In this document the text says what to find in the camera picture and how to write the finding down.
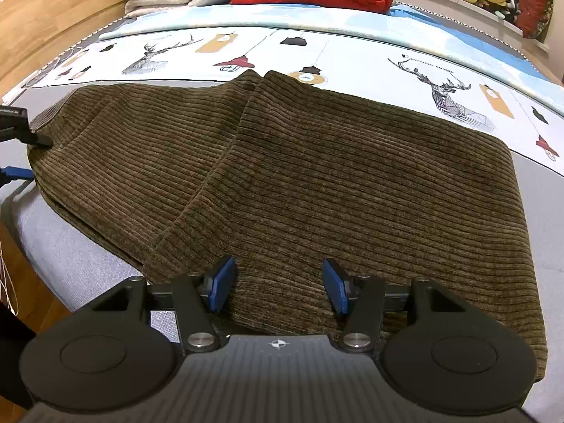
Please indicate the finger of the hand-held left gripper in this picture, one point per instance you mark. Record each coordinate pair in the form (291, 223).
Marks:
(22, 130)
(15, 172)

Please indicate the wooden bed frame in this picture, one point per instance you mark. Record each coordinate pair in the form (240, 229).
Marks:
(53, 22)

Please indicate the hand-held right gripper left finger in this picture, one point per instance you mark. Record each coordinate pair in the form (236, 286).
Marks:
(222, 284)

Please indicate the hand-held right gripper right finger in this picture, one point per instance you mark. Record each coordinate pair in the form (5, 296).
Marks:
(335, 284)

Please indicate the deer printed bed sheet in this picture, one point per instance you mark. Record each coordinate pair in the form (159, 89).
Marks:
(365, 53)

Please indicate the red patterned pillow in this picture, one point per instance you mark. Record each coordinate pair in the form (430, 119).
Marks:
(535, 9)

